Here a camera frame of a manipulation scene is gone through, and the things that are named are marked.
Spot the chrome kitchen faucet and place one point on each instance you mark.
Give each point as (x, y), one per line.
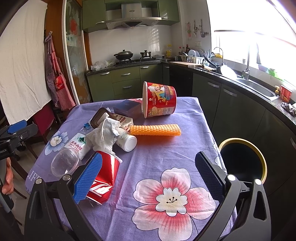
(246, 72)

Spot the white dish rack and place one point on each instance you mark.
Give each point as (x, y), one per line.
(194, 56)

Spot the green lower cabinets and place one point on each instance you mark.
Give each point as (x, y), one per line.
(126, 81)

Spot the white paper towel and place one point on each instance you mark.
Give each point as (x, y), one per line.
(104, 136)

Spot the white hanging cloth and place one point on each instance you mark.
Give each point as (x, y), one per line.
(23, 85)

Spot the person's left hand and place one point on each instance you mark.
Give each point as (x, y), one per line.
(8, 186)

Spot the purple floral tablecloth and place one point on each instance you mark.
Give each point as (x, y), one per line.
(158, 192)

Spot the clear plastic water bottle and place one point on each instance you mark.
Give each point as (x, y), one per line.
(70, 156)

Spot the white supplement bottle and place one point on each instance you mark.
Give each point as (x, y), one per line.
(126, 141)

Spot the small steel pot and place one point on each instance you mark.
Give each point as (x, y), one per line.
(145, 54)

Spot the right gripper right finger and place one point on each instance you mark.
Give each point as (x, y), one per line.
(225, 189)

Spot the glass sliding door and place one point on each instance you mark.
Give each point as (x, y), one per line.
(74, 51)

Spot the steel sink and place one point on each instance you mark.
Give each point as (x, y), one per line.
(259, 89)

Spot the orange foam net sleeve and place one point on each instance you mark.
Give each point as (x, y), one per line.
(156, 130)

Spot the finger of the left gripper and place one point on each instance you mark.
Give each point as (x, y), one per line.
(17, 126)

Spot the black bin with yellow rim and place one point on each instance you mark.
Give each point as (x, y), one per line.
(243, 159)

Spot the gas stove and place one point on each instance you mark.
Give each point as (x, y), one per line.
(132, 61)

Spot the red instant noodle bucket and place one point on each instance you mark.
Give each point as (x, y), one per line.
(158, 99)

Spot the red white milk carton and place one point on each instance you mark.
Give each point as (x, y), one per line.
(125, 122)

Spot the red cup on counter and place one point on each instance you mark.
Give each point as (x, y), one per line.
(285, 94)

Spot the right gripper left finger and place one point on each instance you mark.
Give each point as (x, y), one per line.
(85, 175)

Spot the black wok with lid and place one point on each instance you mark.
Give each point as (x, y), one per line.
(123, 55)

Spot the red checkered apron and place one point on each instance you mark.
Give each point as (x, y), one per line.
(55, 79)

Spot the red chair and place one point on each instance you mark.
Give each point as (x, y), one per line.
(44, 119)

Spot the small blue binder clip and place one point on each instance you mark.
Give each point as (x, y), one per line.
(87, 125)

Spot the steel range hood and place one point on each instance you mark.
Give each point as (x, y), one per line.
(132, 14)

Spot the yellow oil bottle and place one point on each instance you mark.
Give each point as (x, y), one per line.
(169, 51)

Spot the red cola can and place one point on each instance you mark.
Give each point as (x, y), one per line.
(104, 182)

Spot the dark cabinet run under counter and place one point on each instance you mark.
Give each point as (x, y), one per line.
(234, 111)

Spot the dark blue box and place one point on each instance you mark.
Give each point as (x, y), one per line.
(129, 108)

